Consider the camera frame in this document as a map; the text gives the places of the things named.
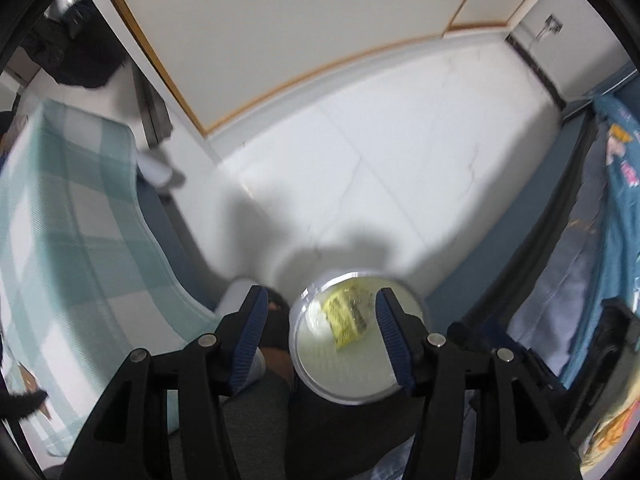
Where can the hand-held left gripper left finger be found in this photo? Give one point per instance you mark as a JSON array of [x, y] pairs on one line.
[[249, 340]]

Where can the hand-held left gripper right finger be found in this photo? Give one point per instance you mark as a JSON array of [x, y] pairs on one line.
[[395, 347]]

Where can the yellow green snack wrapper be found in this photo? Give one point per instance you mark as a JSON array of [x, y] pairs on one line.
[[345, 317]]

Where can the white round trash bin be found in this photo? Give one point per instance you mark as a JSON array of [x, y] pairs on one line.
[[340, 375]]

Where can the grey bed sheet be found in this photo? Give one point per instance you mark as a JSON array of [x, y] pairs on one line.
[[555, 300]]

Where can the person's leg in grey trousers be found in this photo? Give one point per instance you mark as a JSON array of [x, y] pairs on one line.
[[260, 430]]

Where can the blue printed blanket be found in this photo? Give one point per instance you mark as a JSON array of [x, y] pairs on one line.
[[617, 220]]

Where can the green checkered tablecloth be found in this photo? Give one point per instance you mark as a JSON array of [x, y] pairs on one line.
[[65, 210]]

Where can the white wardrobe with wood trim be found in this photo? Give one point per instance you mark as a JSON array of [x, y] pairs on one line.
[[300, 25]]

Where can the dark bed frame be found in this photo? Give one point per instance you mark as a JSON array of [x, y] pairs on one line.
[[550, 200]]

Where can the wall socket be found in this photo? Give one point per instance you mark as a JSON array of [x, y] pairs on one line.
[[550, 26]]

